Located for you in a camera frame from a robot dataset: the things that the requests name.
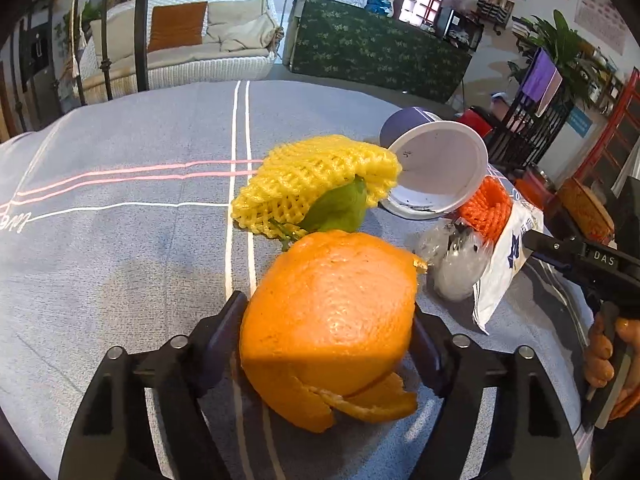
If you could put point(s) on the clear plastic bag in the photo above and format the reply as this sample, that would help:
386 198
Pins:
457 267

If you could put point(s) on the eyebrow chart wall poster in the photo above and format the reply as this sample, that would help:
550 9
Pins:
602 15

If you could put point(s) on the orange cushion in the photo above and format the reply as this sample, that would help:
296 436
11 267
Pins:
177 27

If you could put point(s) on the green potted plant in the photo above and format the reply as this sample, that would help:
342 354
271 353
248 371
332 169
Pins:
555 45

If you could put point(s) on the striped grey-blue blanket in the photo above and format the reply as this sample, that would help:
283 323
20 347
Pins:
140 260

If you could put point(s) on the orange foam net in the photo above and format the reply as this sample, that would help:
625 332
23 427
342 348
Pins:
487 207

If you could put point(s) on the red ladder shelf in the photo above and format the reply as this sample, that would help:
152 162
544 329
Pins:
620 125

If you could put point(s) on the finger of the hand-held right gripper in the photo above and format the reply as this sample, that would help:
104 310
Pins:
552 247

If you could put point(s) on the white wicker swing sofa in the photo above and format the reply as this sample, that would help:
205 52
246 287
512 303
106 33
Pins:
200 70

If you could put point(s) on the white purple paper cup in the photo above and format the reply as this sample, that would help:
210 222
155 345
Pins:
440 170

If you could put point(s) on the purple towel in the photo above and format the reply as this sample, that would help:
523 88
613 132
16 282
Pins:
540 75

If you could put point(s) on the person's right hand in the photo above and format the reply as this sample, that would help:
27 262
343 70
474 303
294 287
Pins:
597 360

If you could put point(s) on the blue bag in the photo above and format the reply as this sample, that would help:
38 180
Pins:
377 5

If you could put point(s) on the black iron bed frame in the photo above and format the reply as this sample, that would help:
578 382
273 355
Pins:
142 25

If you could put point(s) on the yellow foam net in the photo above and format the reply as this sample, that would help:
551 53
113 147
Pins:
310 175

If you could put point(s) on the green patterned counter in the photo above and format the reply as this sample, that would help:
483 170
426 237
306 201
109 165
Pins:
370 50

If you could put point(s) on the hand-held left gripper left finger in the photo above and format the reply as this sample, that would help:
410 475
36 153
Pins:
225 345

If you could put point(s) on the pink towel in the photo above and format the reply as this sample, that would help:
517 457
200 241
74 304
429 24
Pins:
550 97

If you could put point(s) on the white printed bag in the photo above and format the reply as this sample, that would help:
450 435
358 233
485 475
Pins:
505 270

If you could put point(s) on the orange bucket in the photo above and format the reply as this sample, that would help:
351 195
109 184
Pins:
532 194

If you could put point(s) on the green leaf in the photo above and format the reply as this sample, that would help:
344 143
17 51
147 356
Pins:
340 207

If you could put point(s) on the small shelf with bottles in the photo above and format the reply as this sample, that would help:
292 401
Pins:
495 12

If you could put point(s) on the partly peeled orange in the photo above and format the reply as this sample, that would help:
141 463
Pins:
330 310

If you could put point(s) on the white cushion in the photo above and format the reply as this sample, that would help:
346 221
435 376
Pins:
120 35
240 25

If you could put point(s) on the wooden shelf unit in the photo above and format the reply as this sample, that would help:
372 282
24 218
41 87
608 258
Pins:
605 85

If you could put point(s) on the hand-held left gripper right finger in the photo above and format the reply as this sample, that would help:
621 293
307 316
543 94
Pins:
425 352

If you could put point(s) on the blue wall sign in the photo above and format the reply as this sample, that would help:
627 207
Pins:
580 122

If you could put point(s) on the black display box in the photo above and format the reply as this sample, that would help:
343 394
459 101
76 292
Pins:
457 27

